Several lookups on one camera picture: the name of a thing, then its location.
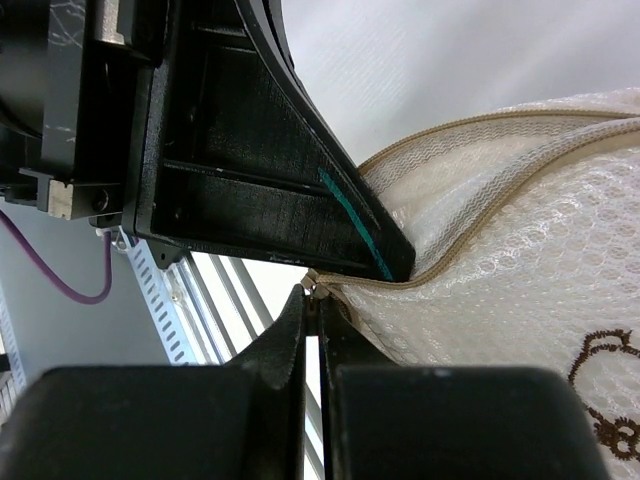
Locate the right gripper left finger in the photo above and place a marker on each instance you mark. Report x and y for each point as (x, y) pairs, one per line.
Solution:
(241, 420)

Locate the white slotted cable duct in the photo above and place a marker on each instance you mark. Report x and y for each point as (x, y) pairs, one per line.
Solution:
(158, 299)

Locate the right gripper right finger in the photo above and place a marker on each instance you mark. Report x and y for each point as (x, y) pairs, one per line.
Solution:
(382, 420)

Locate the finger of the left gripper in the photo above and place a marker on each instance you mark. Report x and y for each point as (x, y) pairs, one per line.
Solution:
(229, 155)

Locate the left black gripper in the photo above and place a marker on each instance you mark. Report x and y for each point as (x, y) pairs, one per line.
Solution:
(83, 109)

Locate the aluminium mounting rail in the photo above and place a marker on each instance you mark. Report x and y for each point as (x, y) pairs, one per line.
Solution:
(228, 302)

